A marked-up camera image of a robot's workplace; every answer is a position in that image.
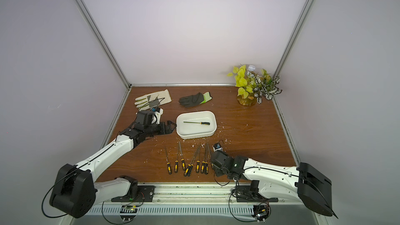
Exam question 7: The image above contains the white plastic storage box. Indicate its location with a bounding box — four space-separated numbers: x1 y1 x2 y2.
176 111 217 140

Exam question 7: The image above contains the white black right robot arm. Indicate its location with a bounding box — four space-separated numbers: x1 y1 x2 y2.
210 150 335 217

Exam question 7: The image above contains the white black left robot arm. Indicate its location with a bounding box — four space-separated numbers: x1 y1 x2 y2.
46 108 177 218

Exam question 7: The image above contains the beige grey work glove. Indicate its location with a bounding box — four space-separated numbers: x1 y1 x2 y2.
135 89 172 110

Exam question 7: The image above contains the black green work glove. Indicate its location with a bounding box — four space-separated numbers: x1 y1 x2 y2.
179 92 212 108

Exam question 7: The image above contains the right small circuit board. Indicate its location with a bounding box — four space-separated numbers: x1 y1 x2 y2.
253 204 271 223

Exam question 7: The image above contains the small circuit board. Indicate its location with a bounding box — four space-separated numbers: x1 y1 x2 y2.
119 205 139 223
253 204 271 223

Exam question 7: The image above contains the amber glass plant vase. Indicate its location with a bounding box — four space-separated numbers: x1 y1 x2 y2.
237 94 257 107

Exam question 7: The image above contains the left small circuit board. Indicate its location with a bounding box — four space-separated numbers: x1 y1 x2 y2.
119 205 139 223

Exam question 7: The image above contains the artificial green leafy plant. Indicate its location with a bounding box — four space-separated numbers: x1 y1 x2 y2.
227 65 282 104

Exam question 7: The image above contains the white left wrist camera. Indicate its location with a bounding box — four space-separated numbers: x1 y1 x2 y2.
151 107 163 124

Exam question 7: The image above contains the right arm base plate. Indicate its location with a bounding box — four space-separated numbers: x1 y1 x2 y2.
232 185 279 203

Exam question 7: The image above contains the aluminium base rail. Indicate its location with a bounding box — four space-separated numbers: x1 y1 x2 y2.
87 182 326 216

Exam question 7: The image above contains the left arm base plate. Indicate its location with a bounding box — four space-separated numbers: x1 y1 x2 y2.
111 185 155 203

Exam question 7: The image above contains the aluminium corner frame post right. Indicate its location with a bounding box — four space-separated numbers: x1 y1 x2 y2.
273 0 326 79

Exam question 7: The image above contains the aluminium corner frame post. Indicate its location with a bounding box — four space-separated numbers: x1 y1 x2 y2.
74 0 132 90
273 0 326 79

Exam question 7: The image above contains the aluminium corner frame post left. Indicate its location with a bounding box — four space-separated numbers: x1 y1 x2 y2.
74 0 132 90

